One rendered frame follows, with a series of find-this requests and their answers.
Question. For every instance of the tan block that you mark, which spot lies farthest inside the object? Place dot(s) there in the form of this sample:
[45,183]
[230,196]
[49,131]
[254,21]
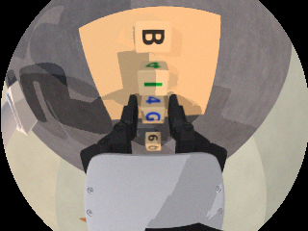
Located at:
[153,140]
[153,36]
[153,78]
[153,108]

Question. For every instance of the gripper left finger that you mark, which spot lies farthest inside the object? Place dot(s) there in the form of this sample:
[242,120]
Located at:
[116,141]

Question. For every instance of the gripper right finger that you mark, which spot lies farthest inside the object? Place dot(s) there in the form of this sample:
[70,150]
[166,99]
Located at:
[189,138]

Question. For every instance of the orange flat mat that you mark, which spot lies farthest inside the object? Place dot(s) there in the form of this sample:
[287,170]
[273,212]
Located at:
[109,46]

